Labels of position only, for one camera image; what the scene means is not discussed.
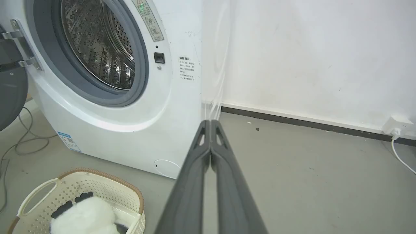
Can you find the cream perforated laundry basket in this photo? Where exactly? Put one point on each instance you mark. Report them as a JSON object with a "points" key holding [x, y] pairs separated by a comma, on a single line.
{"points": [[126, 198]]}

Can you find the white fluffy plush toy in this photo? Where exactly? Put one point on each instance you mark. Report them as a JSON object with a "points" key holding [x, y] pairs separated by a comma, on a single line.
{"points": [[87, 217]]}

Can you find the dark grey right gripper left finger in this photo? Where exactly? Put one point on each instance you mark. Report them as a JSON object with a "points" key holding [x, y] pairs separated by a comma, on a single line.
{"points": [[188, 195]]}

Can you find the white wall power socket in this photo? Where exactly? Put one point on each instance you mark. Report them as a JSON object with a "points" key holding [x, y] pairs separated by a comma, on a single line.
{"points": [[398, 125]]}

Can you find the dark washing machine door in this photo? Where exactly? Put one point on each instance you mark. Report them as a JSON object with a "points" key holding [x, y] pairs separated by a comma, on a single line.
{"points": [[11, 87]]}

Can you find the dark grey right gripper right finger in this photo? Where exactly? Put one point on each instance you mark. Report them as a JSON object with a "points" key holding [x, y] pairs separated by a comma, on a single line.
{"points": [[235, 195]]}

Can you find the white front-load washing machine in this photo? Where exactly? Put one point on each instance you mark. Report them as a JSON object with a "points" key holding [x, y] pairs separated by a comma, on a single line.
{"points": [[156, 107]]}

